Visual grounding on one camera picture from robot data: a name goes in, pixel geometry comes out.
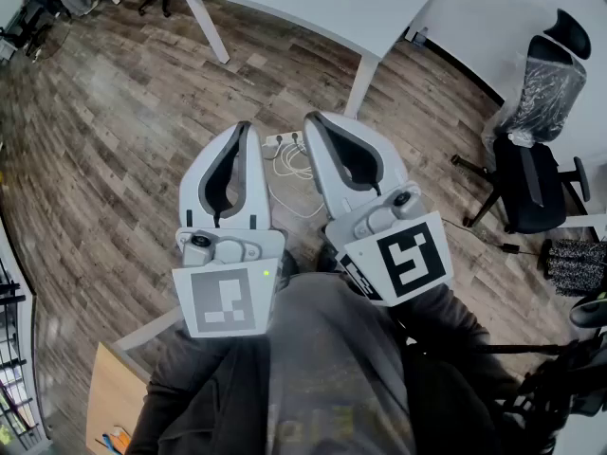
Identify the person's right forearm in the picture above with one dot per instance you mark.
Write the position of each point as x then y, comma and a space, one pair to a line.
450, 330

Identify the person's shoe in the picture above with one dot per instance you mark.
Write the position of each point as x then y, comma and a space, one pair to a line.
290, 268
326, 260

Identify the person's left forearm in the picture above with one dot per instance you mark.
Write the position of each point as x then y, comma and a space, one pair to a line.
199, 387

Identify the clear plastic chair cover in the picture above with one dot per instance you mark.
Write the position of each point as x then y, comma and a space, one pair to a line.
545, 93

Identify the black metal railing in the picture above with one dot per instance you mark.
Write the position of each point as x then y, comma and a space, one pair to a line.
14, 349

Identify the speckled black white fabric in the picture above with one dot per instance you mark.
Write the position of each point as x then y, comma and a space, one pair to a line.
578, 266

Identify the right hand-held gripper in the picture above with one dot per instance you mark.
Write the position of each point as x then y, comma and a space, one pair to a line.
408, 259

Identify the person's right shoe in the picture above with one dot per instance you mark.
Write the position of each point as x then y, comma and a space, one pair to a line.
326, 260

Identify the black metal stand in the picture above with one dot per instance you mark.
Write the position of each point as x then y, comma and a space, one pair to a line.
559, 387

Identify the black office chair with headrest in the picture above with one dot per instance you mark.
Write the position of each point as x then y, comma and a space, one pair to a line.
531, 187

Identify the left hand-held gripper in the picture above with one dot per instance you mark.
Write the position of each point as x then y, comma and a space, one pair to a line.
223, 301

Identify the person's left shoe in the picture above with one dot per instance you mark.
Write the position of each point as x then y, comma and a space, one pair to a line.
290, 268

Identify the white power strip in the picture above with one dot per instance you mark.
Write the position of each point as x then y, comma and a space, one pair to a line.
284, 139

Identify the light wooden desk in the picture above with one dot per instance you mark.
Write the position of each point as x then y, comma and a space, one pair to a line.
114, 391

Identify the person's torso in grey shirt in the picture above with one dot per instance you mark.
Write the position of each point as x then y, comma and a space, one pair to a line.
332, 372

